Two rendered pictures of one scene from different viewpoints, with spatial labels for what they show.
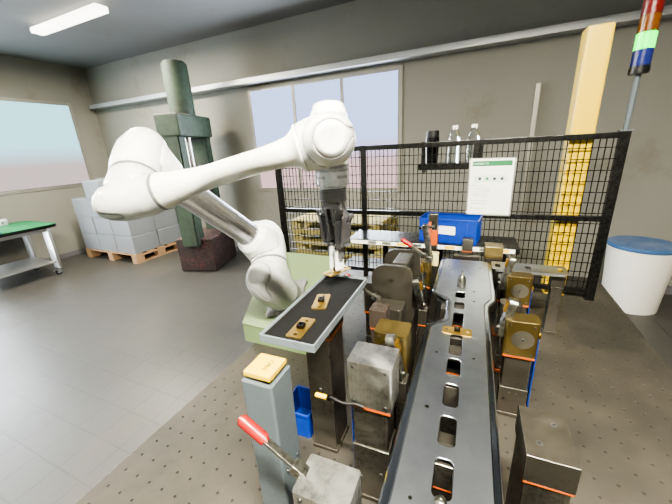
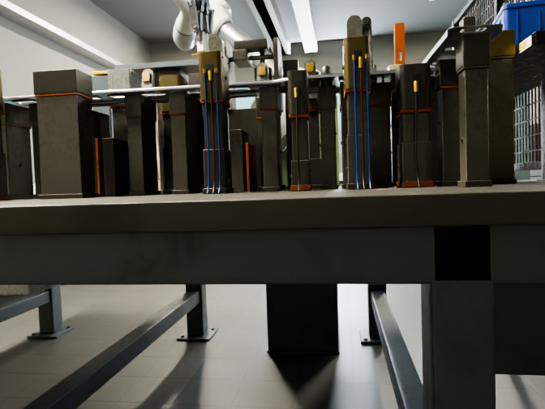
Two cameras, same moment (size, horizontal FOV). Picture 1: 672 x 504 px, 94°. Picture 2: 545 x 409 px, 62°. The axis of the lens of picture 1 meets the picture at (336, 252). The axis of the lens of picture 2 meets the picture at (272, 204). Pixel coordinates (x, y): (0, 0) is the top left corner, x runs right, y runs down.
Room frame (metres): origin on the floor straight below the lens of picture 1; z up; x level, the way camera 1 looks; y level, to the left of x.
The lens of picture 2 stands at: (0.61, -1.69, 0.72)
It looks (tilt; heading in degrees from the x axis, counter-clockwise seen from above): 2 degrees down; 74
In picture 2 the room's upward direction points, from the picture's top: 2 degrees counter-clockwise
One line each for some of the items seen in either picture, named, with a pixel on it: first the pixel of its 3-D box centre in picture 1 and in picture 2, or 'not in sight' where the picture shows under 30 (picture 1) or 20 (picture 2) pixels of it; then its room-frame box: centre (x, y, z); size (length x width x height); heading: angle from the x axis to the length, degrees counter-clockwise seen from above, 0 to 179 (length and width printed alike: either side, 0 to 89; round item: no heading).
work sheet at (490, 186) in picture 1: (489, 187); not in sight; (1.72, -0.85, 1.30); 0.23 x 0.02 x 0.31; 66
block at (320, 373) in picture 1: (327, 376); (173, 132); (0.75, 0.05, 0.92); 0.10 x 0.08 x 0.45; 156
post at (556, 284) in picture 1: (552, 302); (473, 112); (1.25, -0.95, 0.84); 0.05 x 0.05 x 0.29; 66
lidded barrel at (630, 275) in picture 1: (634, 274); not in sight; (2.62, -2.71, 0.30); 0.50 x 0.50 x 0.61
